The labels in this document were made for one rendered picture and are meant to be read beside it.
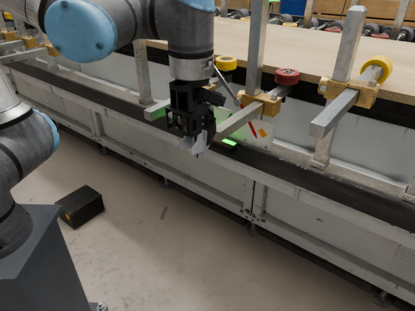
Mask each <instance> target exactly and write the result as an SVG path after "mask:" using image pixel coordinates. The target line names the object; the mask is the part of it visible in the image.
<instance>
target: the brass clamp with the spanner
mask: <svg viewBox="0 0 415 311"><path fill-rule="evenodd" d="M237 97H240V98H242V100H243V103H242V104H243V107H244V108H245V107H246V106H248V105H250V104H251V103H252V102H254V101H258V102H262V103H264V107H263V112H262V113H261V115H265V116H268V117H272V118H273V117H275V116H276V115H277V114H278V113H280V107H281V102H282V98H281V97H277V100H276V101H273V100H271V95H270V94H266V93H261V92H260V93H259V94H257V95H255V96H252V95H249V94H245V90H240V91H239V92H238V94H237Z"/></svg>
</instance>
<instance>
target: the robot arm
mask: <svg viewBox="0 0 415 311"><path fill-rule="evenodd" d="M0 9H2V10H4V11H6V12H8V13H10V14H12V15H14V16H16V17H17V18H19V19H21V20H23V21H25V22H27V23H29V24H30V25H33V26H34V27H36V28H38V29H40V30H41V31H42V32H43V33H44V34H46V35H47V36H48V39H49V40H50V42H51V44H52V45H53V46H54V48H55V49H56V50H57V51H58V52H59V53H60V54H62V55H63V56H64V57H66V58H67V59H69V60H72V61H74V62H78V63H90V62H94V61H98V60H101V59H104V58H106V57H107V56H109V55H110V54H111V53H112V52H114V51H116V50H118V49H120V48H121V47H123V46H126V45H128V44H130V43H131V42H133V41H134V40H136V39H153V40H163V41H167V43H168V51H169V68H170V75H171V76H172V77H173V78H175V80H174V81H171V82H169V89H170V105H169V106H167V107H165V108H166V122H167V129H169V128H171V127H173V126H175V127H176V129H178V130H179V131H181V132H182V135H184V137H183V139H182V140H181V141H180V143H179V149H180V150H185V149H189V148H191V155H195V157H196V158H197V159H200V158H201V157H202V156H203V155H204V154H205V153H206V151H207V149H208V148H209V146H210V144H211V143H212V140H213V139H214V136H215V134H216V118H215V117H214V108H213V107H212V106H216V107H219V106H221V107H223V106H224V104H225V100H226V97H225V96H223V95H222V94H221V93H219V92H218V91H212V90H208V89H206V88H203V86H206V85H208V84H209V77H211V76H212V75H213V74H214V11H215V10H216V8H215V6H214V0H0ZM169 112H172V120H173V121H171V122H170V123H169V119H168V113H169ZM58 145H59V133H58V132H57V128H56V126H55V124H54V122H53V121H52V120H51V119H50V118H49V117H48V116H47V115H46V114H44V113H40V112H39V111H38V110H35V109H32V107H31V105H29V104H27V103H24V102H22V101H20V100H19V99H18V97H17V95H16V93H15V92H14V90H13V88H12V86H11V85H10V83H9V80H8V79H7V77H6V75H5V73H4V71H3V69H2V68H1V66H0V259H3V258H4V257H6V256H8V255H10V254H11V253H13V252H14V251H16V250H17V249H18V248H19V247H21V246H22V245H23V244H24V243H25V242H26V241H27V239H28V238H29V237H30V235H31V233H32V231H33V220H32V218H31V215H30V214H29V213H28V211H27V210H25V209H24V208H23V207H22V206H20V205H19V204H18V203H16V202H15V201H14V198H13V197H12V194H11V192H10V190H11V189H12V188H13V187H14V186H15V185H17V184H18V183H19V182H20V181H22V180H23V179H24V178H25V177H26V176H28V175H29V174H30V173H31V172H32V171H34V170H35V169H36V168H37V167H39V166H40V165H41V164H42V163H43V162H44V161H46V160H48V159H49V158H50V157H51V155H52V154H53V153H54V152H55V151H56V149H57V147H58Z"/></svg>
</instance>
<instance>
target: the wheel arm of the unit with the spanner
mask: <svg viewBox="0 0 415 311"><path fill-rule="evenodd" d="M292 87H293V85H290V86H285V85H278V87H276V88H275V89H273V90H272V91H270V92H268V93H267V94H270V95H273V94H276V95H277V97H281V98H283V97H285V96H287V95H288V94H290V93H291V92H292ZM263 107H264V103H262V102H258V101H254V102H252V103H251V104H250V105H248V106H246V107H245V108H243V109H242V110H240V111H238V112H237V113H235V114H233V115H232V116H231V117H229V118H227V119H226V120H224V121H223V122H221V123H219V124H218V125H216V134H215V136H214V139H213V140H214V141H217V142H221V141H222V140H224V139H225V138H226V137H228V136H230V135H231V134H232V133H234V132H235V131H237V130H238V129H239V128H241V127H242V126H243V125H245V124H247V123H248V122H249V121H251V120H252V119H253V118H255V117H257V116H258V115H259V114H261V113H262V112H263Z"/></svg>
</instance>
